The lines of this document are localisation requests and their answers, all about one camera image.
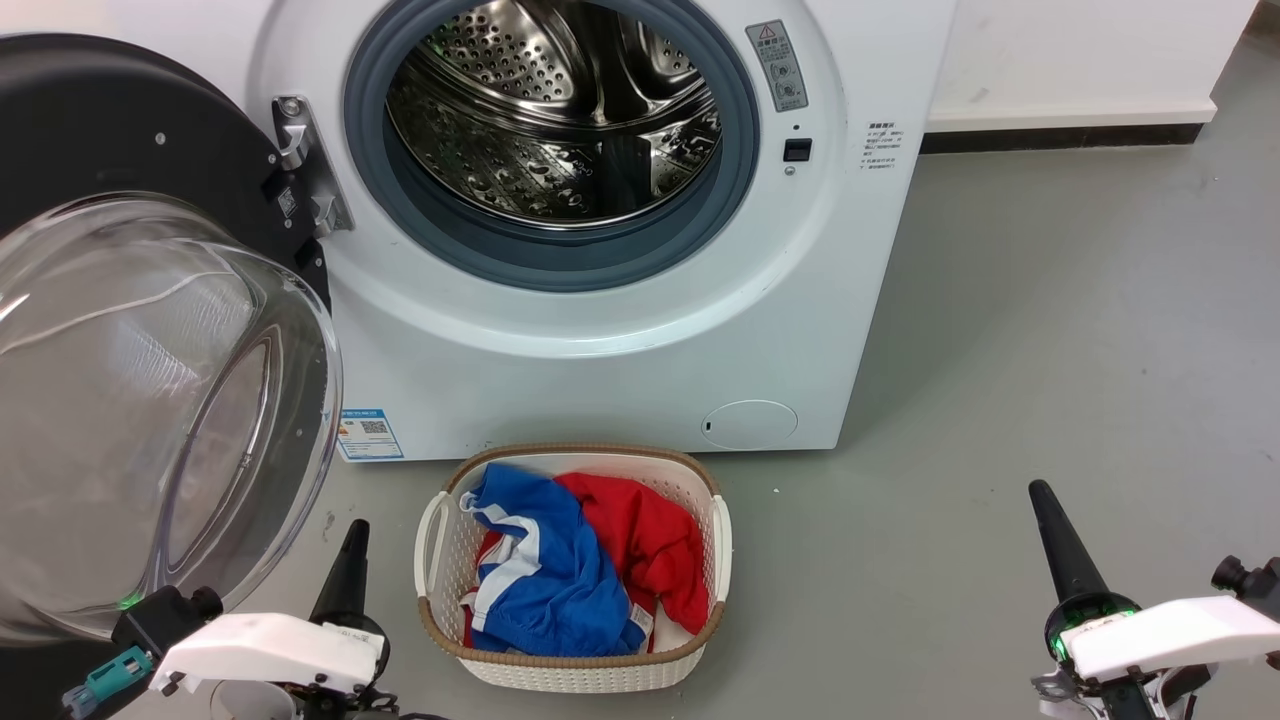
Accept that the black round glass washer door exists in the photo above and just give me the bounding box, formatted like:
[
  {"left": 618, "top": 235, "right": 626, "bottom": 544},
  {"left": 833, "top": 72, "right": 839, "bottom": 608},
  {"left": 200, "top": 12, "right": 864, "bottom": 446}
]
[{"left": 0, "top": 33, "right": 345, "bottom": 649}]

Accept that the round white filter cover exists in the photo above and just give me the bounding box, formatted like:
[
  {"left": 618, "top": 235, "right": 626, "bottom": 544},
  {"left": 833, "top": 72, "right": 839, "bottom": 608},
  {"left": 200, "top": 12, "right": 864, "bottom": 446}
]
[{"left": 701, "top": 400, "right": 800, "bottom": 451}]

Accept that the blue white-striped garment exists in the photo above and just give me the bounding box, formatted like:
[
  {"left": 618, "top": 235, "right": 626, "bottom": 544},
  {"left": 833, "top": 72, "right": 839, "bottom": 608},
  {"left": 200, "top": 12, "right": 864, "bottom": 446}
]
[{"left": 459, "top": 462, "right": 648, "bottom": 658}]

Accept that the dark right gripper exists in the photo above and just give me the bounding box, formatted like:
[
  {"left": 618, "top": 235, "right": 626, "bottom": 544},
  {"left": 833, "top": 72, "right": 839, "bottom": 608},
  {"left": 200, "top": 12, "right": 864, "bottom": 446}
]
[{"left": 1027, "top": 479, "right": 1217, "bottom": 720}]

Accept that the metal door hinge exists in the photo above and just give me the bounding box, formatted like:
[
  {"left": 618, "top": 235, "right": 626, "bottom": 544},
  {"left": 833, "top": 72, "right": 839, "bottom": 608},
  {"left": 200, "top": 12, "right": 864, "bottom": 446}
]
[{"left": 271, "top": 94, "right": 354, "bottom": 239}]

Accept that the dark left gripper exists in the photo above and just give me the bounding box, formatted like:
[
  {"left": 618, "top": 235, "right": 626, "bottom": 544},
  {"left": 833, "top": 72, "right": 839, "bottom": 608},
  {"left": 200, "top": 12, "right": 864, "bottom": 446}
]
[{"left": 205, "top": 519, "right": 401, "bottom": 720}]

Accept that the white woven-rim laundry basket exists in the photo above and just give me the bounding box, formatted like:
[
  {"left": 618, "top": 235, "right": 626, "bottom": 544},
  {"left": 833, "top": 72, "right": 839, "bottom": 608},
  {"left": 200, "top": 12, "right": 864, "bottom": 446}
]
[{"left": 414, "top": 442, "right": 734, "bottom": 694}]

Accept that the red garment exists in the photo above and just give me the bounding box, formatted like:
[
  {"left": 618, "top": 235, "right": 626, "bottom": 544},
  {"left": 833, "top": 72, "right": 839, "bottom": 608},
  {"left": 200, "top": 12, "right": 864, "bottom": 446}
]
[{"left": 462, "top": 472, "right": 712, "bottom": 651}]

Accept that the blue energy label sticker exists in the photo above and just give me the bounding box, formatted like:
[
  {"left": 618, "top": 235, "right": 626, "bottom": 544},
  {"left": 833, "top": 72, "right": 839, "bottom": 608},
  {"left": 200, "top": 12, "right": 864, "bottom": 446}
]
[{"left": 336, "top": 407, "right": 406, "bottom": 462}]

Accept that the white front-load washing machine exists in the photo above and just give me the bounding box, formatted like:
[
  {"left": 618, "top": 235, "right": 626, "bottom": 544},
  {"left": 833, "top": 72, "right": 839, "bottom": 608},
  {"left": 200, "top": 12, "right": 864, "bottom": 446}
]
[{"left": 243, "top": 0, "right": 958, "bottom": 464}]

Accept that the grey warning sticker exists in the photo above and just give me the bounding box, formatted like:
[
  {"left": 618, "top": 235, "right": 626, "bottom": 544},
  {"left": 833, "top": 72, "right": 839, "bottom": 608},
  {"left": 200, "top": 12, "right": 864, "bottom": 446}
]
[{"left": 745, "top": 19, "right": 811, "bottom": 114}]

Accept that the steel perforated washer drum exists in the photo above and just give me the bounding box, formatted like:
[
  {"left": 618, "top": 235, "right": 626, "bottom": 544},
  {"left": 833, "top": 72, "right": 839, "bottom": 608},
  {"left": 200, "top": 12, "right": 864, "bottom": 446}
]
[{"left": 385, "top": 0, "right": 723, "bottom": 231}]

